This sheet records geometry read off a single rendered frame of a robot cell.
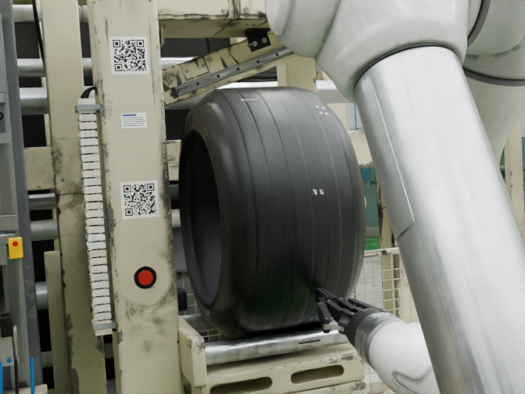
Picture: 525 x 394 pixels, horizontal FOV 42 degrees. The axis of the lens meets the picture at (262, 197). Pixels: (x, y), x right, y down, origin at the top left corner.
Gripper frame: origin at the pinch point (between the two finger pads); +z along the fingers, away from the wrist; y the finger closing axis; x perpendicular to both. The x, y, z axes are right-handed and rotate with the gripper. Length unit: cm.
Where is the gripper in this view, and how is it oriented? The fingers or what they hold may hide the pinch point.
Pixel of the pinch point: (326, 299)
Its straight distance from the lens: 135.6
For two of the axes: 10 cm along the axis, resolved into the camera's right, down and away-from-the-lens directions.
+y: -9.5, 0.8, -3.1
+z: -3.2, -1.6, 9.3
